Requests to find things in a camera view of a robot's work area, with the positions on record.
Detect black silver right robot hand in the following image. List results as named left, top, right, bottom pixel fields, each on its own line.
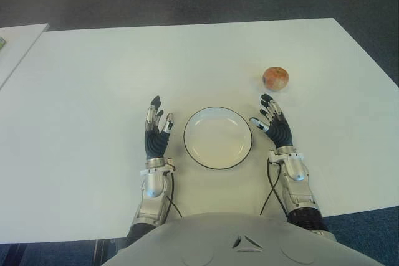
left=249, top=93, right=294, bottom=148

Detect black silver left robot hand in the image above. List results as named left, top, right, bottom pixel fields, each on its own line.
left=143, top=94, right=175, bottom=159

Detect red yellow apple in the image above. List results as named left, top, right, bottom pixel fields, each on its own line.
left=262, top=66, right=290, bottom=92

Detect white plate with black rim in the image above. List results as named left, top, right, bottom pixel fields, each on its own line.
left=183, top=106, right=254, bottom=172

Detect grey robot torso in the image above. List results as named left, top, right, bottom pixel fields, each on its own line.
left=101, top=211, right=367, bottom=266

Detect white side table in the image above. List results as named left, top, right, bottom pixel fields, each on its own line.
left=0, top=22, right=50, bottom=91

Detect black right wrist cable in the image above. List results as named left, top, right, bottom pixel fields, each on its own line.
left=259, top=159, right=289, bottom=220

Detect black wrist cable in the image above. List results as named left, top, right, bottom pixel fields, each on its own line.
left=259, top=159, right=289, bottom=220
left=166, top=169, right=183, bottom=219

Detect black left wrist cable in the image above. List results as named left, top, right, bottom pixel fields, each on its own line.
left=166, top=169, right=183, bottom=219

